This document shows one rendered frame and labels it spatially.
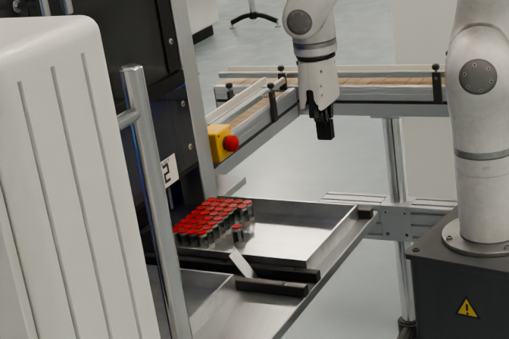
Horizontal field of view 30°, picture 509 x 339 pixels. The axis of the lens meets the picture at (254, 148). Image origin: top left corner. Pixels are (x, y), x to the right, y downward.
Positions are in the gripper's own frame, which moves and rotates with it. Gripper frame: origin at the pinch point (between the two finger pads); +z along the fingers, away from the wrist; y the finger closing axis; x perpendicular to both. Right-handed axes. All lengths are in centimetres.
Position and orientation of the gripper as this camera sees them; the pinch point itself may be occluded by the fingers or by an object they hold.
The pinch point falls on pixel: (325, 129)
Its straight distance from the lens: 189.5
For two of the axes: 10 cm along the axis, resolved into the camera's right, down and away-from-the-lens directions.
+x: 8.8, 0.3, -4.7
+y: -4.5, 3.5, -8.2
